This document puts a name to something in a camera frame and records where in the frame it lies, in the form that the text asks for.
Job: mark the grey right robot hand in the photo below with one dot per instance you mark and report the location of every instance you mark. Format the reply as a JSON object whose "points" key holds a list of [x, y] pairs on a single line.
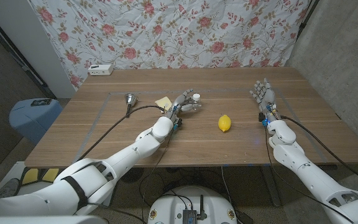
{"points": [[267, 96]]}

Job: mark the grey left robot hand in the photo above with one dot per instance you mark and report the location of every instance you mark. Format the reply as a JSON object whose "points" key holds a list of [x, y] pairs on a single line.
{"points": [[179, 105]]}

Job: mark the clear medicine bottle white cap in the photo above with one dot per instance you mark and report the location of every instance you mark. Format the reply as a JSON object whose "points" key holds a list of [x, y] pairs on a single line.
{"points": [[196, 96]]}

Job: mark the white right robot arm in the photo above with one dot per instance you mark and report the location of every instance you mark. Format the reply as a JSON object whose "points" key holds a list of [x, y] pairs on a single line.
{"points": [[315, 177]]}

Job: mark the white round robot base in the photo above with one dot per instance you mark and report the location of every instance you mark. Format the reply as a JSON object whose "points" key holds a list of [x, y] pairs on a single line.
{"points": [[169, 205]]}

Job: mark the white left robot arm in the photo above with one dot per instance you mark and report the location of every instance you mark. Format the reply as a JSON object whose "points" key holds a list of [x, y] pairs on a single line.
{"points": [[120, 158]]}

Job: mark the yellow lemon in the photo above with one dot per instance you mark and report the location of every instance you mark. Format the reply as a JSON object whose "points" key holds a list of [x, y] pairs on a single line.
{"points": [[224, 123]]}

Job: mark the yellow sponge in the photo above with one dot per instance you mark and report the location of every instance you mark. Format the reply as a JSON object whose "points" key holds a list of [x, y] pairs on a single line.
{"points": [[163, 102]]}

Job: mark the floral backdrop cloth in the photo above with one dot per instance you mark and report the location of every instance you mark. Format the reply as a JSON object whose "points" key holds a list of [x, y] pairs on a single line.
{"points": [[172, 34]]}

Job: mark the black round floor fan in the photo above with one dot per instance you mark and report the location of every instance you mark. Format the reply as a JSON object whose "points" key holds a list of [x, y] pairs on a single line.
{"points": [[134, 175]]}

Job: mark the white power strip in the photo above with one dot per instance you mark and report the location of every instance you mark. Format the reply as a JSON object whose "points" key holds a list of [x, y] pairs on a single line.
{"points": [[100, 70]]}

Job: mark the black stand pole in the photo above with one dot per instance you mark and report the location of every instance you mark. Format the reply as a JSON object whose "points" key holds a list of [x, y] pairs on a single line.
{"points": [[17, 54], [306, 18]]}

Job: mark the grey table leg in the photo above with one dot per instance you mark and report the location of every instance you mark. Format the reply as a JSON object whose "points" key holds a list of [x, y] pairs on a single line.
{"points": [[270, 186]]}

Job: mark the black electronics box with antenna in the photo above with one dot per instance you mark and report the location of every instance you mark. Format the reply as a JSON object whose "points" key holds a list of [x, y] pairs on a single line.
{"points": [[189, 215]]}

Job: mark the black device on bin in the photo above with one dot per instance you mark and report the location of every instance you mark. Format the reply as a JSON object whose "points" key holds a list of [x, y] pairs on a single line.
{"points": [[41, 102]]}

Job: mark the blue bin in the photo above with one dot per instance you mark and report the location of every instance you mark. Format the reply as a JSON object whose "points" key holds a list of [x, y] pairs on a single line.
{"points": [[33, 121]]}

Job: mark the yellow and white floor object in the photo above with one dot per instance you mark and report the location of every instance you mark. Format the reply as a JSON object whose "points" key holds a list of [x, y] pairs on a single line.
{"points": [[31, 175]]}

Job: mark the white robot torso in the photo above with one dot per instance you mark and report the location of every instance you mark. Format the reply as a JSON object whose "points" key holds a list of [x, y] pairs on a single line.
{"points": [[42, 220]]}

